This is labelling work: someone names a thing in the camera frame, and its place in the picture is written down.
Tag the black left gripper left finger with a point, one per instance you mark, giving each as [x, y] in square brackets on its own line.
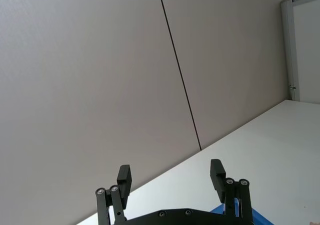
[124, 185]

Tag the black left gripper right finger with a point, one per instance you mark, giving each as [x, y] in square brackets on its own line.
[218, 182]

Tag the blue flat box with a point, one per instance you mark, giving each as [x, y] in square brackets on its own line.
[260, 217]

